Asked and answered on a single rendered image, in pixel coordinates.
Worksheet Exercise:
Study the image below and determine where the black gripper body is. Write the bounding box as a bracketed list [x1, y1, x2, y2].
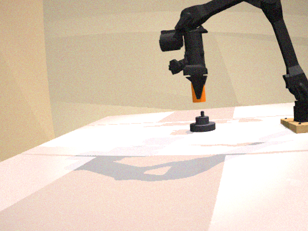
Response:
[183, 47, 208, 76]

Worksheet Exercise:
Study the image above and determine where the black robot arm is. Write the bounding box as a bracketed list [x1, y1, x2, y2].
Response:
[159, 0, 308, 123]

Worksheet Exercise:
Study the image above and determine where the black round pedestal with short shaft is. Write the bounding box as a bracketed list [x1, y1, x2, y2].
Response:
[190, 111, 216, 133]

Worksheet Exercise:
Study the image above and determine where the orange cylinder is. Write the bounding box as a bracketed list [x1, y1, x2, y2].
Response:
[191, 83, 206, 103]

